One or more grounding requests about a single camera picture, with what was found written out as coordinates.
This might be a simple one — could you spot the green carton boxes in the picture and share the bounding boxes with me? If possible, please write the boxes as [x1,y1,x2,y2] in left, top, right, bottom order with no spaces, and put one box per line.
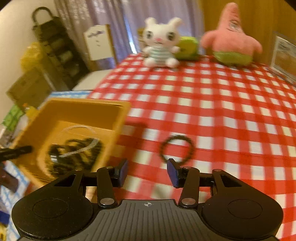
[2,105,24,132]

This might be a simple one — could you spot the red checkered tablecloth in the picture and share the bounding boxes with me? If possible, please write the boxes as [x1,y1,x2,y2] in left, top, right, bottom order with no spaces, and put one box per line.
[90,55,295,240]

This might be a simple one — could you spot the pink starfish plush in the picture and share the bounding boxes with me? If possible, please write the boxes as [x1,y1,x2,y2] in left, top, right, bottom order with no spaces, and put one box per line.
[200,3,262,66]

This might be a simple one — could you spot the white bunny plush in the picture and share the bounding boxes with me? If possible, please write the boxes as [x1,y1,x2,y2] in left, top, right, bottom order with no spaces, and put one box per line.
[143,17,183,68]

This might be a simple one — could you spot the white wooden chair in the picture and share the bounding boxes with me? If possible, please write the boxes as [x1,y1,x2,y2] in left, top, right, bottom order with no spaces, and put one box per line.
[73,25,117,91]

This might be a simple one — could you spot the brown bead bracelet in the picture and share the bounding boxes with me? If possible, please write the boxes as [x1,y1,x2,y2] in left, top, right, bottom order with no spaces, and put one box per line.
[159,134,195,166]

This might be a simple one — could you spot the yellow plastic bag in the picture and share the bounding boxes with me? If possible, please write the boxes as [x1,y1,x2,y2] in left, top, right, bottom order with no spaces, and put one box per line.
[20,42,44,72]

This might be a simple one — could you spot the green tissue pack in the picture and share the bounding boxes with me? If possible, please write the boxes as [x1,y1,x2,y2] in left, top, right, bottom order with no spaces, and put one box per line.
[175,36,199,61]

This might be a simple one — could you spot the white pearl necklace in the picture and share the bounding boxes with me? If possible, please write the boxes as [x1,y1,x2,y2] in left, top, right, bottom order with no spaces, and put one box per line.
[58,124,100,159]

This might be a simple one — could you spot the dark bead necklace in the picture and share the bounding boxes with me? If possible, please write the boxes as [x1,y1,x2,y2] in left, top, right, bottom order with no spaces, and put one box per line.
[46,138,103,176]

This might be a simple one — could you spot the cardboard box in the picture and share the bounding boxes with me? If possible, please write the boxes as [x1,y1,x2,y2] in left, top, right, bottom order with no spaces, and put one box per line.
[6,67,52,108]

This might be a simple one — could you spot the framed picture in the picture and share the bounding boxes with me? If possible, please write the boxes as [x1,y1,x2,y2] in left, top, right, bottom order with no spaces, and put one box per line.
[270,33,296,86]

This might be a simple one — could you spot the black folding rack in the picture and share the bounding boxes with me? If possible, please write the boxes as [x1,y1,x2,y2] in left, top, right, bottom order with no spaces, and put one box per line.
[32,6,89,90]

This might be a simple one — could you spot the nut jar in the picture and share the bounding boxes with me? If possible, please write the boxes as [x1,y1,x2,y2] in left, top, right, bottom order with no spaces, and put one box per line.
[137,28,148,58]

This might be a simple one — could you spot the purple curtain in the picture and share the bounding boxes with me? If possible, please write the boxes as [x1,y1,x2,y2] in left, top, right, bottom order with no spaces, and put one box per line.
[54,0,204,71]

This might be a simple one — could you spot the orange juice bottle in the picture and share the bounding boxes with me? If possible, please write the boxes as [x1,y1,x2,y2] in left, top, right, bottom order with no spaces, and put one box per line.
[23,103,38,121]

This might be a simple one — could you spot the yellow plastic tray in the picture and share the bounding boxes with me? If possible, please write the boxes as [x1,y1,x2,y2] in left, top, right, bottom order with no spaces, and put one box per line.
[12,98,130,187]

